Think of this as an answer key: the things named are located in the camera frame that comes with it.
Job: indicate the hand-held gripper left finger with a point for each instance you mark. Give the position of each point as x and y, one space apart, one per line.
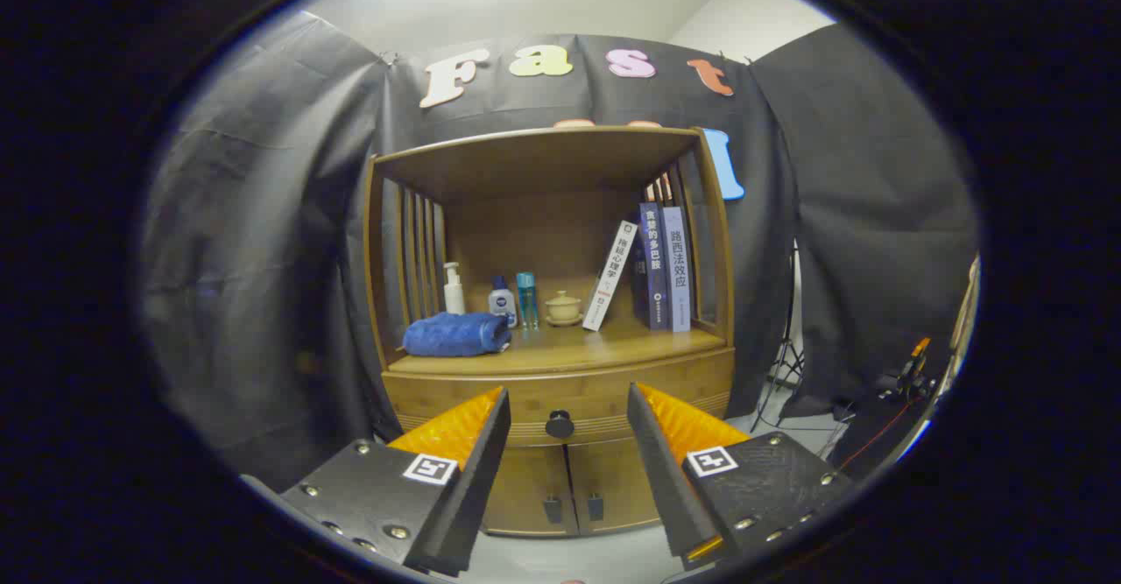
473 488

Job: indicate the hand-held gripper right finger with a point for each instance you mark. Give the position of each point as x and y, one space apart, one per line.
666 479

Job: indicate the wooden drawer with black knob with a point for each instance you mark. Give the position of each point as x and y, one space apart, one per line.
595 391

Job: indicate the wooden cabinet door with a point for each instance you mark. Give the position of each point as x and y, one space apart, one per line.
617 483
525 488

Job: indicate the wooden countertop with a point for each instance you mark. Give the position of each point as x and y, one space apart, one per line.
569 348

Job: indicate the wooden cabinet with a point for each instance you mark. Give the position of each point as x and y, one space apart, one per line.
543 164

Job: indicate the folded blue towel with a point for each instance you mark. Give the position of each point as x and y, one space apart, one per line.
455 334

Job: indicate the black tripod stand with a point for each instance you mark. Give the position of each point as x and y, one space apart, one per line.
788 365

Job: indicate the white bottle with blue cap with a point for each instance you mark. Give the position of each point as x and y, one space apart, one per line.
502 304

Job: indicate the white pump bottle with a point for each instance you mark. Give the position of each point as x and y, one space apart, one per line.
454 295

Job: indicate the clear blue bottle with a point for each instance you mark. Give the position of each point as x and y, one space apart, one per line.
526 299

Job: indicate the beige lidded teacup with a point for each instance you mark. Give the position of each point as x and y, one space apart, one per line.
563 308

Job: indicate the light purple book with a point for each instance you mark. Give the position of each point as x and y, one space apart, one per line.
676 269

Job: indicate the white book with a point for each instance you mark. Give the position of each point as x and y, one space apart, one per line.
610 276

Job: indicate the dark blue book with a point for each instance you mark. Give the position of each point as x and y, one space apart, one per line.
653 269

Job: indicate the black device with orange part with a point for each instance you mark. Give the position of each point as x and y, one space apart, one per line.
906 383

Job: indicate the black backdrop cloth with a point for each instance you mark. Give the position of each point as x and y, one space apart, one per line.
263 260

